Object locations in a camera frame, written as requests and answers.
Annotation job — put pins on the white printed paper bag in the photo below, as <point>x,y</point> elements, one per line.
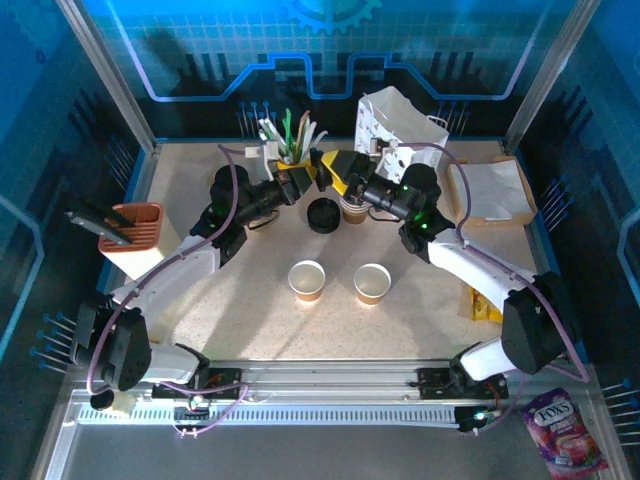
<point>400,117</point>

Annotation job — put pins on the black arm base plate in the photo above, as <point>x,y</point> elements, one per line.
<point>432,382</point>
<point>225,382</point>

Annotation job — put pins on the aluminium frame post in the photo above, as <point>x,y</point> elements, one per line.
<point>549,75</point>
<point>111,75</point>

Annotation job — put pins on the yellow snack packet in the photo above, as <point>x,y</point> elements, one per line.
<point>482,310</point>

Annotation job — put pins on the orange and cream knife block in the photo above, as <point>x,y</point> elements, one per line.
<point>135,260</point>

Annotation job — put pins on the brown paper cup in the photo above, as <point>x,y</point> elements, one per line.
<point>306,277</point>
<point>372,282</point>

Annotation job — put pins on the white paper wrapped straw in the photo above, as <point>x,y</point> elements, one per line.
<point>278,137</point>
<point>269,132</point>

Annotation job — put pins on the white plastic block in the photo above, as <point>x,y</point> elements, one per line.
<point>124,404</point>

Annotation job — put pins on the black round knob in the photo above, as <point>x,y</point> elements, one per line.
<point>101,400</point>

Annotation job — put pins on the stack of brown paper cups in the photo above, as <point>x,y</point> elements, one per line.
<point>355,215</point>

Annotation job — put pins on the clear wrapped straw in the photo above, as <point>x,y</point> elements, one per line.
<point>310,135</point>
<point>319,140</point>

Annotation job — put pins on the green wrapped straw folded tip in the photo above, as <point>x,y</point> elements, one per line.
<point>288,127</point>

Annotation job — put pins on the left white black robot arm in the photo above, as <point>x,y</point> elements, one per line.
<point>165,280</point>

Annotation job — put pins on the brown paper wrapped straw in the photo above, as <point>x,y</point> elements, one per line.
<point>303,132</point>

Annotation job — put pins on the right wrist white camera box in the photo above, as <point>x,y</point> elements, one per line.
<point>387,150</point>

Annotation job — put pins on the stack of black cup lids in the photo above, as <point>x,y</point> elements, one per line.
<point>324,216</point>

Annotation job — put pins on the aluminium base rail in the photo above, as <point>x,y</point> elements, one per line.
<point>325,382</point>

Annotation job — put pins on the small black box with LED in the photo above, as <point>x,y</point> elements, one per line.
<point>472,420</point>

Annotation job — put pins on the small circuit board with LED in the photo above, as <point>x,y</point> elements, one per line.
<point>197,404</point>

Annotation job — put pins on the purple Fox's candy bag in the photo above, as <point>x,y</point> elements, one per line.
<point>560,435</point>

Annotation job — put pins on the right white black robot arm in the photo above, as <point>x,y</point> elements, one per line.
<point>475,270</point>

